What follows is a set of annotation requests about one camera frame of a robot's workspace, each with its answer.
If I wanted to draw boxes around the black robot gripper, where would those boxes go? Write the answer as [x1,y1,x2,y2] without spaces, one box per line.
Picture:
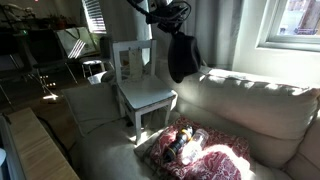
[145,6,188,36]

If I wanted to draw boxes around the black bucket hat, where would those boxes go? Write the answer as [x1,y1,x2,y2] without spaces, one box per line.
[167,31,202,84]

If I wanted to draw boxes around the small white wooden chair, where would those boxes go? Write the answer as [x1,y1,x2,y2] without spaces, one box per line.
[111,39,178,145]

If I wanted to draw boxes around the black folding chair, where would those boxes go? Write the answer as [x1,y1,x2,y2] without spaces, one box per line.
[24,29,79,94]

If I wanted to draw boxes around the white curtain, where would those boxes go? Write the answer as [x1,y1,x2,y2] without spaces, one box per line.
[151,0,244,71]

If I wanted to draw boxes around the white window blind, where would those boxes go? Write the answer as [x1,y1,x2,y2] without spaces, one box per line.
[81,0,108,35]

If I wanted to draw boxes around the white round stool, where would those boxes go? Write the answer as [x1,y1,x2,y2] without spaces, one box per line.
[79,59,106,79]

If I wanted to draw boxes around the white fabric sofa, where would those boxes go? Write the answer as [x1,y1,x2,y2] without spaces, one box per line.
[69,59,320,180]

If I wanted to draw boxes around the potted plant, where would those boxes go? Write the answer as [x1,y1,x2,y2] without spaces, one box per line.
[49,13,69,30]

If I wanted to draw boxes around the clear plastic bottle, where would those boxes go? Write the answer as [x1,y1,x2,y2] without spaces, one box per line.
[180,128,210,167]

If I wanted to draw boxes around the red white patterned cloth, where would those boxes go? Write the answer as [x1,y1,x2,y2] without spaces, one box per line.
[149,115,252,180]

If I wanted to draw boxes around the light wooden table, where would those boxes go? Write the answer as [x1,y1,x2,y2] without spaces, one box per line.
[5,107,81,180]

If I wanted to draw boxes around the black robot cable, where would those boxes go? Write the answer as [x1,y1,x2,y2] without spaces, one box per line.
[126,0,193,24]

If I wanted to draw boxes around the white window frame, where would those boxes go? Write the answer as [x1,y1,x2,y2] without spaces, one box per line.
[256,0,320,53]

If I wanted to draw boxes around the black floor cable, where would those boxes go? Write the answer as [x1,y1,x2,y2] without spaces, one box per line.
[36,116,73,164]

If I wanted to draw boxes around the aluminium rail frame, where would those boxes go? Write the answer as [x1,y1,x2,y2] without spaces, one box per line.
[0,114,26,180]

